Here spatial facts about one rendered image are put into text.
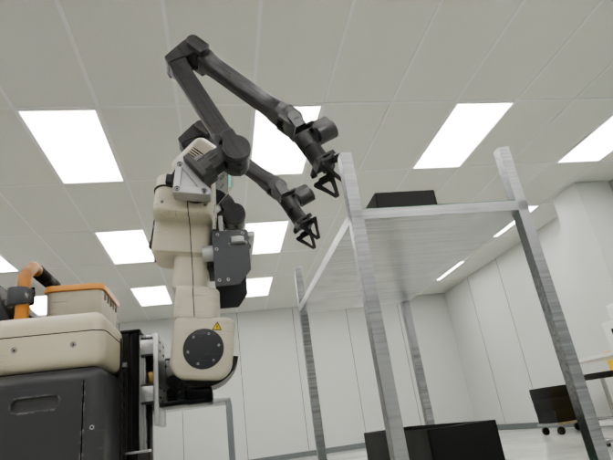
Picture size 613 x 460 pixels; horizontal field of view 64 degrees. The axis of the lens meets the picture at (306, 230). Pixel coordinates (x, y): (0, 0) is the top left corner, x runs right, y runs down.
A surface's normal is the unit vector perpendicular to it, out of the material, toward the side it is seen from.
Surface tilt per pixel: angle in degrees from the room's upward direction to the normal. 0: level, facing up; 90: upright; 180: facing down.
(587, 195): 90
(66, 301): 92
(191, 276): 90
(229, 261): 90
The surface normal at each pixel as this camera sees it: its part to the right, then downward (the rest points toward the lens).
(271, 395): 0.14, -0.39
